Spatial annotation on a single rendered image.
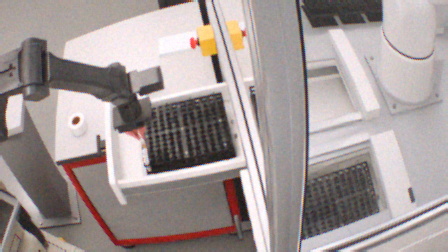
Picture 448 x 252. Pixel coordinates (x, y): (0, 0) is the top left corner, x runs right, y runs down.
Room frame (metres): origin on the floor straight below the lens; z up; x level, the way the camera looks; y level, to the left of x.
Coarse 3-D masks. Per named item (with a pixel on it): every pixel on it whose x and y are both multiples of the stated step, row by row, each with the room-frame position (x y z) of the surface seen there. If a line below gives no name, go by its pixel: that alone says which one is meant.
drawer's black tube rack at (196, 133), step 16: (208, 96) 0.98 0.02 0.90; (160, 112) 0.96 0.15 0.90; (176, 112) 0.95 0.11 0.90; (192, 112) 0.94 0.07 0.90; (208, 112) 0.93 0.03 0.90; (224, 112) 0.92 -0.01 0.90; (160, 128) 0.91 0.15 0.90; (176, 128) 0.92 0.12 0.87; (192, 128) 0.89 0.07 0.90; (208, 128) 0.88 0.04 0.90; (224, 128) 0.89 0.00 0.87; (160, 144) 0.86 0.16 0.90; (176, 144) 0.85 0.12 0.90; (192, 144) 0.84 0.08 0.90; (208, 144) 0.83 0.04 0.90; (224, 144) 0.82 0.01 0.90; (160, 160) 0.83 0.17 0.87; (176, 160) 0.80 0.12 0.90; (192, 160) 0.82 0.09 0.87; (208, 160) 0.81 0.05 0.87
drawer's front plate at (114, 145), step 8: (112, 104) 1.03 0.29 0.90; (112, 112) 1.00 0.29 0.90; (112, 120) 0.97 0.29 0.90; (112, 128) 0.94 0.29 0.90; (112, 136) 0.91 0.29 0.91; (112, 144) 0.87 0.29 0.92; (112, 152) 0.84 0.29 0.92; (112, 160) 0.81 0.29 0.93; (120, 160) 0.88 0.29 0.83; (112, 168) 0.79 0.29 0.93; (120, 168) 0.85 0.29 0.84; (112, 176) 0.76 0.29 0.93; (120, 176) 0.81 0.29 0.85; (112, 184) 0.74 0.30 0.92; (120, 192) 0.75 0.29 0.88; (120, 200) 0.74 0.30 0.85
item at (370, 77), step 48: (336, 0) 0.37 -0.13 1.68; (384, 0) 0.37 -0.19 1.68; (432, 0) 0.37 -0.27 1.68; (336, 48) 0.37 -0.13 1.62; (384, 48) 0.37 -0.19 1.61; (432, 48) 0.37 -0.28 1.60; (336, 96) 0.37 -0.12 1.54; (384, 96) 0.37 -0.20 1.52; (432, 96) 0.37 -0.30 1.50; (336, 144) 0.37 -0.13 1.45; (384, 144) 0.37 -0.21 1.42; (432, 144) 0.37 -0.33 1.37; (336, 192) 0.37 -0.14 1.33; (384, 192) 0.37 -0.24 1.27; (432, 192) 0.37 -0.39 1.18; (336, 240) 0.37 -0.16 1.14
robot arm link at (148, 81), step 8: (112, 64) 0.84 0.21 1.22; (128, 72) 0.85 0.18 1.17; (136, 72) 0.85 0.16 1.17; (144, 72) 0.85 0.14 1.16; (152, 72) 0.84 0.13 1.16; (160, 72) 0.86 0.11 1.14; (128, 80) 0.84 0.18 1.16; (136, 80) 0.84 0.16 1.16; (144, 80) 0.83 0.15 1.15; (152, 80) 0.83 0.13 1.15; (160, 80) 0.83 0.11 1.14; (136, 88) 0.82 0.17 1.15; (144, 88) 0.83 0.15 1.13; (152, 88) 0.83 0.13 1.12; (160, 88) 0.83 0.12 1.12; (120, 96) 0.78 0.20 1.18; (120, 104) 0.80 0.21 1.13
